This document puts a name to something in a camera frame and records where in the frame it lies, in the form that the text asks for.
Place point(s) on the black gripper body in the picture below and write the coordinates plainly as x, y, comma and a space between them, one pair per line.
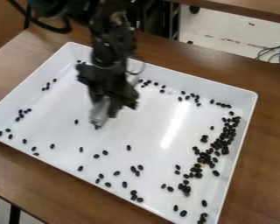
107, 83

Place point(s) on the grey tool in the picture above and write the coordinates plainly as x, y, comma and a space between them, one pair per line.
99, 113

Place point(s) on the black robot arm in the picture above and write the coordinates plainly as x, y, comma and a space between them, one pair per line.
111, 38

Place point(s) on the pile of black bits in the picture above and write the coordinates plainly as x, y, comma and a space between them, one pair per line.
225, 151
19, 114
133, 169
162, 91

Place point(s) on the white tray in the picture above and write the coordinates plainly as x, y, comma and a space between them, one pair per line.
154, 128

